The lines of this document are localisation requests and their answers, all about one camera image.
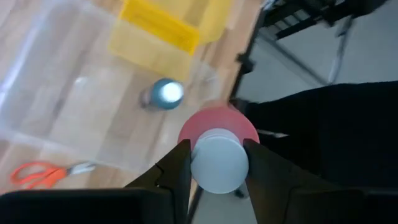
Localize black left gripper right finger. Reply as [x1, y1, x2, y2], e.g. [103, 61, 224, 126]
[243, 139, 335, 224]

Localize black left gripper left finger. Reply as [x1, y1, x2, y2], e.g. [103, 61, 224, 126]
[124, 139, 192, 224]

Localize teal paint bottle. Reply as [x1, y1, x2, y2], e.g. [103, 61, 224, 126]
[140, 77, 185, 111]

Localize large orange-handled scissors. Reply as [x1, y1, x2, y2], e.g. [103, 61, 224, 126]
[10, 161, 96, 190]

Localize black fabric-covered object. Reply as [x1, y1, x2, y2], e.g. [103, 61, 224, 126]
[245, 80, 398, 190]

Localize clear plastic bin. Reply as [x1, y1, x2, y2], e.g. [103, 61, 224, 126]
[0, 0, 218, 175]

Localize yellow slotted plastic basket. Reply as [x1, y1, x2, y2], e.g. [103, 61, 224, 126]
[108, 0, 201, 82]

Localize black metal stand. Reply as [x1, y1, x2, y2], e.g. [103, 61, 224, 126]
[264, 0, 389, 40]

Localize translucent yellow plastic tray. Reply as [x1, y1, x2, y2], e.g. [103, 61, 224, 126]
[198, 0, 233, 44]

